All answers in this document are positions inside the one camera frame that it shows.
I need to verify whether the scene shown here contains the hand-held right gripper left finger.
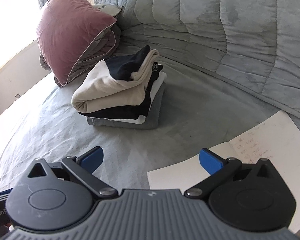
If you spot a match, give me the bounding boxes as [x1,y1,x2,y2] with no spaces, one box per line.
[27,146,118,200]

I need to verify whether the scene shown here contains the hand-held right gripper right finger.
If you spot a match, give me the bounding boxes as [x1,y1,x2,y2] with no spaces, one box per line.
[184,148,278,200]

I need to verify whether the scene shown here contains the cream and black sweatshirt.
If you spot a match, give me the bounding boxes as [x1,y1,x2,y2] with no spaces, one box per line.
[71,45,163,114]

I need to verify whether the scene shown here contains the white open notebook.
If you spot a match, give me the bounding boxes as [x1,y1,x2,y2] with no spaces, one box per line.
[147,110,300,234]

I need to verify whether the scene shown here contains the folded black garment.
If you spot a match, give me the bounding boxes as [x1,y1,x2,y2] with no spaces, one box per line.
[79,65,163,120]

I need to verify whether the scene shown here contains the grey bed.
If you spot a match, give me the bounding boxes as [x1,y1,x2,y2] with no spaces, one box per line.
[0,22,300,240]

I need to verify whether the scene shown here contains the folded white garment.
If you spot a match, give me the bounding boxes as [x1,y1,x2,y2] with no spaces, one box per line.
[100,72,167,125]

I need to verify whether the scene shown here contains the folded grey garment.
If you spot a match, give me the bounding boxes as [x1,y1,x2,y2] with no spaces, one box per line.
[87,81,167,130]

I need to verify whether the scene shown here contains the folded grey pink quilt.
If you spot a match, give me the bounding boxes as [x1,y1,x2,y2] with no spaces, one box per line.
[39,25,122,87]

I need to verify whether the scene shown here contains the pink velvet pillow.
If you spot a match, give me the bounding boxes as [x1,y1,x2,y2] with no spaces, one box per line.
[36,0,117,88]

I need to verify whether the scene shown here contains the grey quilted headboard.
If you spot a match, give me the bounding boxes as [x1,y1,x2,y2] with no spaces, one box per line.
[90,0,300,130]

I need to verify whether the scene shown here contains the window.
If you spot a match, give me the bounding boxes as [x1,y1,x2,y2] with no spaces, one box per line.
[0,0,48,79]

